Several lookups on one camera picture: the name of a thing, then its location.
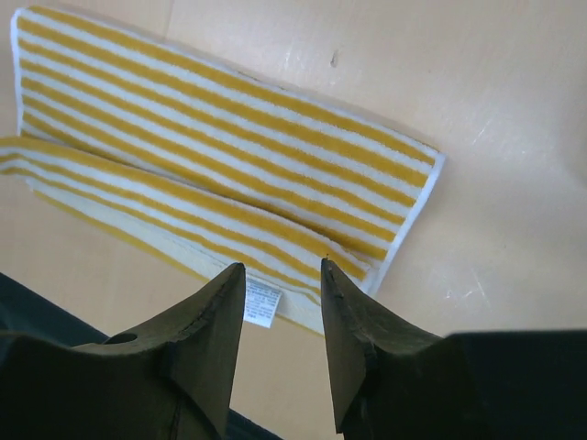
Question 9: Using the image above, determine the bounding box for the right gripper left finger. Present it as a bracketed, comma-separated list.
[1, 263, 246, 439]

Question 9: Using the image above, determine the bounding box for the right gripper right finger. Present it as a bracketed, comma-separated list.
[321, 260, 586, 439]

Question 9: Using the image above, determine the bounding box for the yellow striped towel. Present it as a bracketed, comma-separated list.
[1, 5, 445, 333]

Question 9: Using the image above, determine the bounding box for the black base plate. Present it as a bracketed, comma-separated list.
[1, 274, 282, 440]

